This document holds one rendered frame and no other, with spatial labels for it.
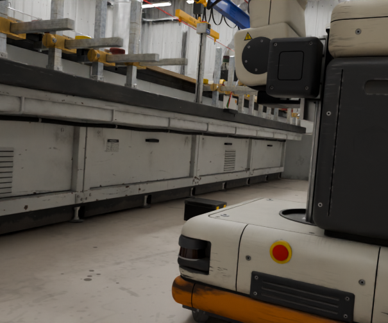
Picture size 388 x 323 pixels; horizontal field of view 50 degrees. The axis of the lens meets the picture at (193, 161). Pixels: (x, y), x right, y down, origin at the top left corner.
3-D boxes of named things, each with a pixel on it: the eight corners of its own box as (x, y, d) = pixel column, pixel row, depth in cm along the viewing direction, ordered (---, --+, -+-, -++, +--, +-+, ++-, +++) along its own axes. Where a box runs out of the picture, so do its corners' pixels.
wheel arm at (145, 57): (159, 63, 176) (160, 53, 175) (154, 62, 173) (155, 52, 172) (81, 65, 196) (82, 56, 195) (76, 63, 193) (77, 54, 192)
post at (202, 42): (202, 104, 273) (207, 34, 270) (199, 103, 269) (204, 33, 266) (196, 104, 275) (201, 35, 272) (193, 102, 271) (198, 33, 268)
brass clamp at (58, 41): (77, 53, 168) (78, 40, 168) (52, 45, 156) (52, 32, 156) (66, 54, 171) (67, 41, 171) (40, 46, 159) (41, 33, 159)
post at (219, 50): (217, 115, 296) (222, 47, 293) (215, 115, 293) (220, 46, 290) (212, 115, 298) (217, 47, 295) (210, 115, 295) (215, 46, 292)
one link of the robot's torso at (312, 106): (331, 124, 125) (338, 41, 124) (311, 116, 100) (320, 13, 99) (247, 119, 138) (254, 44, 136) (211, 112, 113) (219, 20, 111)
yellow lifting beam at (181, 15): (219, 43, 884) (219, 28, 882) (179, 20, 733) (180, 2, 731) (215, 43, 889) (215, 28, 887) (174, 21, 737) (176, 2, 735)
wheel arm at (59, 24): (74, 33, 131) (75, 19, 131) (67, 30, 128) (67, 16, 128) (-15, 38, 151) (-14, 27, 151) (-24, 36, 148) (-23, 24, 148)
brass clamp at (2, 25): (27, 39, 146) (27, 24, 146) (-7, 29, 134) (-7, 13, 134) (15, 40, 149) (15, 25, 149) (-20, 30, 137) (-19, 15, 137)
